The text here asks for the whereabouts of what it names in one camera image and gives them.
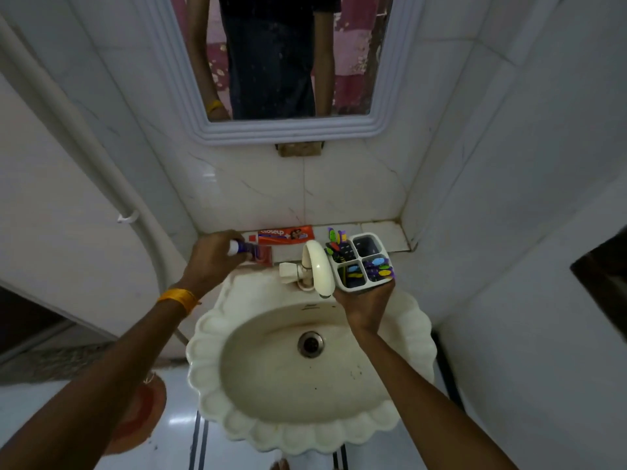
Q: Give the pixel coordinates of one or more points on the person's left hand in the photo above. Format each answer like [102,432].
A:
[210,264]

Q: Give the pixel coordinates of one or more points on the person's right hand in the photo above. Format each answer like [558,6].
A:
[365,305]

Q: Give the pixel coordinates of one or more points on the person's left thumb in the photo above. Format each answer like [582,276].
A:
[242,259]

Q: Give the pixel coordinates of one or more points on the person's right fingers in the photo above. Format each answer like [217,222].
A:
[392,284]

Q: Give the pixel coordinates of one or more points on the purple and white tube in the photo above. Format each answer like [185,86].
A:
[247,249]

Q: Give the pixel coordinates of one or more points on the white four-slot toothbrush holder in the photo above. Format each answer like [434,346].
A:
[360,256]

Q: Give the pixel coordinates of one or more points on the person's left forearm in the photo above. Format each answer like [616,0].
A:
[98,386]

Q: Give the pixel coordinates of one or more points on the person's right forearm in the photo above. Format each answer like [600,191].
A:
[421,401]

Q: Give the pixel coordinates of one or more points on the colourful toothbrush bundle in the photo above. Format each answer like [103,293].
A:
[379,270]

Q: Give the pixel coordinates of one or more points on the dark toothbrush with yellow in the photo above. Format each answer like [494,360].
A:
[350,276]

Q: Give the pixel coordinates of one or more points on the red toothpaste tube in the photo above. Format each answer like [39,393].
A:
[286,234]

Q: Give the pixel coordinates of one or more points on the green and purple toothbrush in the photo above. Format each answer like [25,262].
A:
[334,239]

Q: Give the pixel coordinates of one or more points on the white plastic faucet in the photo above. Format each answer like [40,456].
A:
[318,269]

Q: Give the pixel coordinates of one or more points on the yellow wristband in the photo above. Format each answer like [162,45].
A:
[179,299]

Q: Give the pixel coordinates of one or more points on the metal basin drain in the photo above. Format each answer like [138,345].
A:
[311,344]

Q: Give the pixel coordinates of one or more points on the white pipe clip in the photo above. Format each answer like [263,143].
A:
[128,218]

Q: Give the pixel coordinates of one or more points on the white scalloped wash basin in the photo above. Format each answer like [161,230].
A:
[274,396]

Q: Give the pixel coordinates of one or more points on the orange plastic stool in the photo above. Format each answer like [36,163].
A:
[142,416]

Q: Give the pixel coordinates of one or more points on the brown mirror bracket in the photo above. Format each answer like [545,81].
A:
[299,149]

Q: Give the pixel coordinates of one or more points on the white wall pipe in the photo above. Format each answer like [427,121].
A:
[93,156]

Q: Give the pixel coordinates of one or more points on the white framed wall mirror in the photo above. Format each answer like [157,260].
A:
[161,68]

